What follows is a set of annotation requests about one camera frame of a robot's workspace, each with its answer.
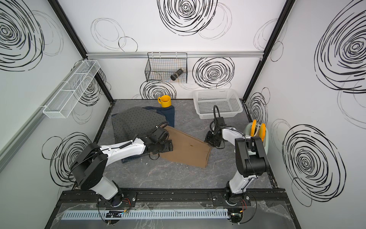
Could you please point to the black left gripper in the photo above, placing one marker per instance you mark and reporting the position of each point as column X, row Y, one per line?
column 167, row 148

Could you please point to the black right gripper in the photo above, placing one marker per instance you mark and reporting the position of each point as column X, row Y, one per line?
column 208, row 139

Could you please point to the tan brown skirt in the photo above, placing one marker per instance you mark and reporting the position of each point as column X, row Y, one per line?
column 187, row 149

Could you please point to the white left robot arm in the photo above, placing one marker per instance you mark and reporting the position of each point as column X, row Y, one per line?
column 88, row 168

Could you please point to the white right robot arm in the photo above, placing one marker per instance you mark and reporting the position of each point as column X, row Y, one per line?
column 250, row 155

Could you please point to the grey polka dot skirt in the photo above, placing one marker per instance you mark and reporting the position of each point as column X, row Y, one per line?
column 134, row 121

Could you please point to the dark blue skirt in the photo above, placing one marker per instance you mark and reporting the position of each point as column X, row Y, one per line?
column 167, row 112

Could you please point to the white plastic basket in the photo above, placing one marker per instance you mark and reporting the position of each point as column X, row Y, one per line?
column 227, row 101

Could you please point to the yellow toast slice left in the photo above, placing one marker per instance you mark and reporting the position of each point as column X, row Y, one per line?
column 253, row 128

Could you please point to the yellow toast slice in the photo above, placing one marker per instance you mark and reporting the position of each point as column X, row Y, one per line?
column 253, row 128
column 262, row 131

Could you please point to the yellow mug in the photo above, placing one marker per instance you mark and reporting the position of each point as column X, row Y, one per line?
column 165, row 101

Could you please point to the yellow toast slice right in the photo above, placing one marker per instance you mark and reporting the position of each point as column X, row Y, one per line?
column 262, row 131

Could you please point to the dark cylindrical bottle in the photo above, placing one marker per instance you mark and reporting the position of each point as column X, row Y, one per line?
column 174, row 76

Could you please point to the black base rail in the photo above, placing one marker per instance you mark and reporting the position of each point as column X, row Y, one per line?
column 216, row 197

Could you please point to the white slotted cable duct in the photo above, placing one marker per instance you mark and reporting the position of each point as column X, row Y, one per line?
column 145, row 214

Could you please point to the black wire wall basket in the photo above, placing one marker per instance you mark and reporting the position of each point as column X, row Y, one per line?
column 160, row 66

